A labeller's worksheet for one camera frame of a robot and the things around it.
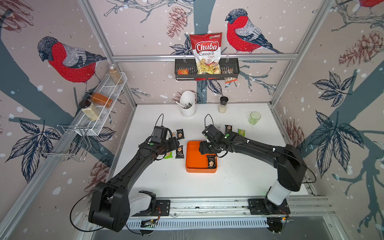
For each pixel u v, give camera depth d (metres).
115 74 0.85
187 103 1.13
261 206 0.72
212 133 0.65
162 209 0.73
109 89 0.87
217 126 1.04
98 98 0.72
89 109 0.65
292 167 0.45
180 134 1.01
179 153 0.92
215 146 0.63
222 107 1.13
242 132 1.03
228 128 1.04
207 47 0.81
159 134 0.66
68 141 0.58
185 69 0.93
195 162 0.86
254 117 1.09
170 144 0.76
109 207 0.39
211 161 0.86
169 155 0.92
